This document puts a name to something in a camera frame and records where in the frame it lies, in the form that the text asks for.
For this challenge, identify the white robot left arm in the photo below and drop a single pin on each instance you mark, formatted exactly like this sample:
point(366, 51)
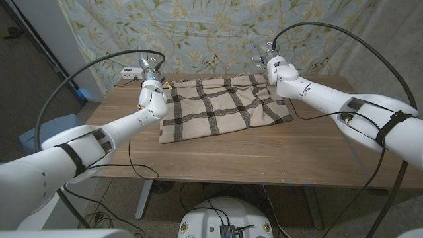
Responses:
point(125, 125)

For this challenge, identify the white power strip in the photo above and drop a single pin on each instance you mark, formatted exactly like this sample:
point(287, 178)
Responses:
point(130, 72)

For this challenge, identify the black round floor fan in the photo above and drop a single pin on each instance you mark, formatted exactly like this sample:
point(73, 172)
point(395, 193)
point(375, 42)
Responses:
point(162, 186)

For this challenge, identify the floral printed backdrop cloth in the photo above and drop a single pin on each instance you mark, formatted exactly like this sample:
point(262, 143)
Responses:
point(215, 26)

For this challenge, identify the white table leg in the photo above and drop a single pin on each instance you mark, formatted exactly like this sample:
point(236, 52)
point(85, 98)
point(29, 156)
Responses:
point(144, 198)

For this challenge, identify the beige plaid fringed scarf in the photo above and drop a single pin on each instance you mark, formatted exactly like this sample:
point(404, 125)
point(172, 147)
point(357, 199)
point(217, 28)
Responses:
point(215, 109)

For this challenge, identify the blue padded stool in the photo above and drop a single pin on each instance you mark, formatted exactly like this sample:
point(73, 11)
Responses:
point(53, 127)

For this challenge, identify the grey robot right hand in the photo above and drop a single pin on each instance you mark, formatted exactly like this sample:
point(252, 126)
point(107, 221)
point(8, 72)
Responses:
point(266, 51)

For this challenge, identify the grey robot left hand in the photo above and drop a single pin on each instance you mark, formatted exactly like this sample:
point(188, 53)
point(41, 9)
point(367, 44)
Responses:
point(150, 67)

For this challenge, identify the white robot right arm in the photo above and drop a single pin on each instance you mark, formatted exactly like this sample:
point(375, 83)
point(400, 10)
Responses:
point(324, 96)

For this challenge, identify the grey table leg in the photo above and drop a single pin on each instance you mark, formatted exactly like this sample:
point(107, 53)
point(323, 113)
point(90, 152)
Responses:
point(312, 208)

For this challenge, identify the white robot torso base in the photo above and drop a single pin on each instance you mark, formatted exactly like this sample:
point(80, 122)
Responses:
point(205, 218)

